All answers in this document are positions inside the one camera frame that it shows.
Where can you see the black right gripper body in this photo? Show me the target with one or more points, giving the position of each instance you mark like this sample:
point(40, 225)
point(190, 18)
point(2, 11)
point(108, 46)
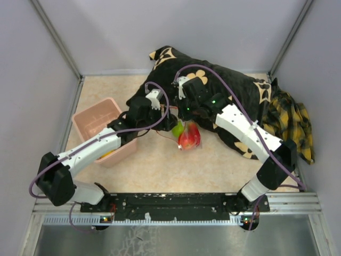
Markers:
point(187, 110)

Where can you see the green toy pear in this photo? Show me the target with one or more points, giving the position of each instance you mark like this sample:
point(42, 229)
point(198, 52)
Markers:
point(178, 129)

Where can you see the clear zip bag red zipper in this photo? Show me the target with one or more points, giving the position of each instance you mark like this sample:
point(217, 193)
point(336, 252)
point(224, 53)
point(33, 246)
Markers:
point(168, 135)

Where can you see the red yellow toy apple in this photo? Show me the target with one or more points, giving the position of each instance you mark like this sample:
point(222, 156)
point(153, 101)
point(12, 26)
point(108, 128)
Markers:
point(186, 141)

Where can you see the red toy pepper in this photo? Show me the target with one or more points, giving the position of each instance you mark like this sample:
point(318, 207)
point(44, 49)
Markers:
point(193, 130)

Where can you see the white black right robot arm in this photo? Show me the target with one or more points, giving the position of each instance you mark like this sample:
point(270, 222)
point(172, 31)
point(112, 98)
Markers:
point(278, 157)

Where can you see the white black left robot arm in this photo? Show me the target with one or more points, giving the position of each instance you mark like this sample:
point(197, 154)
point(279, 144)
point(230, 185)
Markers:
point(56, 172)

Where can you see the black floral pillow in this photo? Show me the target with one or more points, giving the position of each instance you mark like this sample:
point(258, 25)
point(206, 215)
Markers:
point(254, 94)

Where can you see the yellow toy lemon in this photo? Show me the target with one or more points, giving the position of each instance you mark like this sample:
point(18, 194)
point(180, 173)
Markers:
point(106, 154)

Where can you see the pink plastic basket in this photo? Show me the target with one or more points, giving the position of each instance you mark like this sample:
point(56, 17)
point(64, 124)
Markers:
point(93, 120)

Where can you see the yellow plaid shirt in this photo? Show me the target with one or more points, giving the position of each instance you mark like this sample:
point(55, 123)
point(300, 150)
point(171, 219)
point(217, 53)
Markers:
point(288, 119)

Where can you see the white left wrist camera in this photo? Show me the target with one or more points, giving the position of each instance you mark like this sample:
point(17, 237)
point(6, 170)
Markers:
point(154, 96)

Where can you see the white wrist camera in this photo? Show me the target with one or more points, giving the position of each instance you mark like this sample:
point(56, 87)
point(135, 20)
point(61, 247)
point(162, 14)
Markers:
point(180, 82)
point(154, 96)

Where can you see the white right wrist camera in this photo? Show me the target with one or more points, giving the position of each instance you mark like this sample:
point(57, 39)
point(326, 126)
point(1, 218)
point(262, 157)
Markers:
point(180, 82)

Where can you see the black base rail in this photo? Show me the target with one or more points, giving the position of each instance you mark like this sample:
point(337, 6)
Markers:
point(175, 206)

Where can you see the aluminium frame rail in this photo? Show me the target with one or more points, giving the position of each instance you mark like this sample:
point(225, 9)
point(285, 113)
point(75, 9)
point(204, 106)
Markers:
point(291, 203)

